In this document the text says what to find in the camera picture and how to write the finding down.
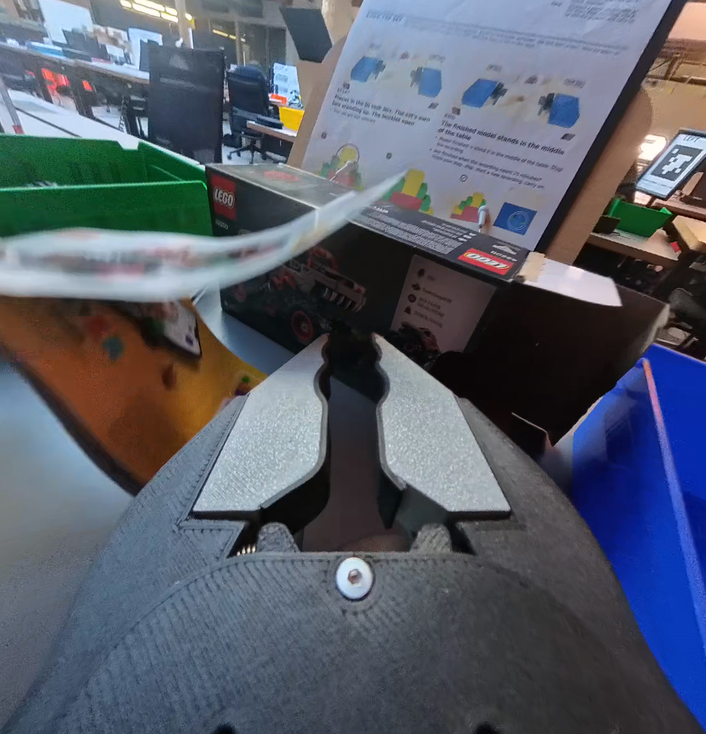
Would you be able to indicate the wooden background desk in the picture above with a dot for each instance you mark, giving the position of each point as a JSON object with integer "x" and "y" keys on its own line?
{"x": 270, "y": 131}

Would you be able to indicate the black-framed printed tag board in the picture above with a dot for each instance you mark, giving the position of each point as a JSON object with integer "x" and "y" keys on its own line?
{"x": 677, "y": 163}

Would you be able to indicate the clear acrylic sign holder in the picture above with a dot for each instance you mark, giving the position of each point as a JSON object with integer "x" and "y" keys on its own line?
{"x": 0, "y": 103}

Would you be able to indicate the yellow plastic bin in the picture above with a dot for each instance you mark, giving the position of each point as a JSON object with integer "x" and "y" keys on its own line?
{"x": 291, "y": 119}

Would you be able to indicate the background work table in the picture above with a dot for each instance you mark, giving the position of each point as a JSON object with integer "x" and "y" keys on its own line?
{"x": 634, "y": 246}

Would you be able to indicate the small green plastic bin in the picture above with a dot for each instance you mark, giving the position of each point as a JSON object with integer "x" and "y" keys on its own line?
{"x": 639, "y": 217}

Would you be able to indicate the blue plastic bin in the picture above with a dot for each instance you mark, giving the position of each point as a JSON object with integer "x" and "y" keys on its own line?
{"x": 645, "y": 516}

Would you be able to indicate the black lego set box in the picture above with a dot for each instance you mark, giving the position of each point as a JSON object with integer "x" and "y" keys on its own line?
{"x": 387, "y": 229}

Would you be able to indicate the small black office chair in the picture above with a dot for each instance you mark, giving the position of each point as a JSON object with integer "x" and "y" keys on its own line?
{"x": 247, "y": 109}

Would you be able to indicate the large green plastic bin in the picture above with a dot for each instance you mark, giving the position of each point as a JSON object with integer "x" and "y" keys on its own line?
{"x": 101, "y": 200}

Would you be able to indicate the tall black office chair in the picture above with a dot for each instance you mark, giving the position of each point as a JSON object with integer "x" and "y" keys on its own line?
{"x": 187, "y": 103}

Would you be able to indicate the long background table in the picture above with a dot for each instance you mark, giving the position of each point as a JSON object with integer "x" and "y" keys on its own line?
{"x": 72, "y": 62}

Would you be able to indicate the cardboard poster stand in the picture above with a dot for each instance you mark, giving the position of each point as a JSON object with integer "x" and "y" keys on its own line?
{"x": 599, "y": 189}

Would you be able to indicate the white instruction poster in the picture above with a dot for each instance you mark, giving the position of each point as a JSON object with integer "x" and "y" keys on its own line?
{"x": 502, "y": 97}

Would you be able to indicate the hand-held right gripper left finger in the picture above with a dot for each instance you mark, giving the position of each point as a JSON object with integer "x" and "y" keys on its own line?
{"x": 273, "y": 436}

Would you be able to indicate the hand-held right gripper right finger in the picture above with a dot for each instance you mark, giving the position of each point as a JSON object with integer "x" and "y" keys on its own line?
{"x": 439, "y": 441}

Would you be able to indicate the lego instruction booklet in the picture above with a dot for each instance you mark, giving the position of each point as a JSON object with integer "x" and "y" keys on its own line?
{"x": 101, "y": 378}

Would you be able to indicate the background monitor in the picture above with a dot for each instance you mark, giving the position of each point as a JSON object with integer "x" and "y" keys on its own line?
{"x": 286, "y": 77}

